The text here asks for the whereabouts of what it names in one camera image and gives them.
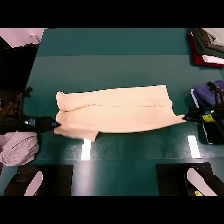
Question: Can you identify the white garment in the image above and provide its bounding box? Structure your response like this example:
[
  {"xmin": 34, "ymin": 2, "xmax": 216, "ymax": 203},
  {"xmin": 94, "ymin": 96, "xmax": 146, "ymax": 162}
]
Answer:
[{"xmin": 202, "ymin": 28, "xmax": 224, "ymax": 47}]

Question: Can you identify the lilac garment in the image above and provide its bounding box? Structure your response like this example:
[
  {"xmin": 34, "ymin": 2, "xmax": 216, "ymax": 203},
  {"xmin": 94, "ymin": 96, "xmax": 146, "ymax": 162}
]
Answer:
[{"xmin": 0, "ymin": 131, "xmax": 40, "ymax": 167}]

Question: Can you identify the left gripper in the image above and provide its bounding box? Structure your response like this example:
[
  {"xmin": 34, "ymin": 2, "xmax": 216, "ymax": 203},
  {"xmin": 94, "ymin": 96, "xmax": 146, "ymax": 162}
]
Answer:
[{"xmin": 21, "ymin": 115, "xmax": 52, "ymax": 134}]

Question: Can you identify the cream garment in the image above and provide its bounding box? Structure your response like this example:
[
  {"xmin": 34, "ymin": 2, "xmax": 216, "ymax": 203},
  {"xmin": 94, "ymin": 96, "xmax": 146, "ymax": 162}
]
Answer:
[{"xmin": 53, "ymin": 84, "xmax": 186, "ymax": 142}]

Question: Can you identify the purple garment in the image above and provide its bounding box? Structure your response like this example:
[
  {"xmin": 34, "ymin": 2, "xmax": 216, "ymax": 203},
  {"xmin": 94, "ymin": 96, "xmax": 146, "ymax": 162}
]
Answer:
[{"xmin": 190, "ymin": 79, "xmax": 224, "ymax": 112}]

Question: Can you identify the pale pink garment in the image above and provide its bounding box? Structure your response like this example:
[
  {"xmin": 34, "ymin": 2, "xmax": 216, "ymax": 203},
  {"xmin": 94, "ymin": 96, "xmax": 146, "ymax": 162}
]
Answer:
[{"xmin": 201, "ymin": 53, "xmax": 224, "ymax": 66}]

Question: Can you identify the dark green garment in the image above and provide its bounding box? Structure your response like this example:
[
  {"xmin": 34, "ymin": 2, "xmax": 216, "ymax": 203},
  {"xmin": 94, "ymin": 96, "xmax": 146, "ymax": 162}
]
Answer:
[{"xmin": 192, "ymin": 28, "xmax": 224, "ymax": 57}]

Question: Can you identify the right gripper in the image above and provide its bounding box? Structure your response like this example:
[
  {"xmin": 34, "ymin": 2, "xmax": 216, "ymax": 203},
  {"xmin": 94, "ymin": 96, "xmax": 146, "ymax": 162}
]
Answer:
[{"xmin": 191, "ymin": 107, "xmax": 218, "ymax": 125}]

